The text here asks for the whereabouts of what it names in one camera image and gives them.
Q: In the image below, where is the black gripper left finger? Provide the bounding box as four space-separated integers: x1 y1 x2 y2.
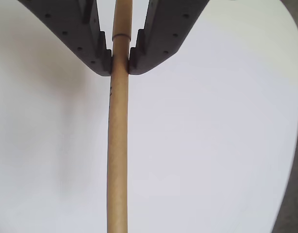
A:
17 0 113 77

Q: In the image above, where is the tan pen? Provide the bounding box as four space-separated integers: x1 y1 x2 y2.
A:
106 0 134 233

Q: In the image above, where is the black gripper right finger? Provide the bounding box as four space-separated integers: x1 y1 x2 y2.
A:
128 0 209 76

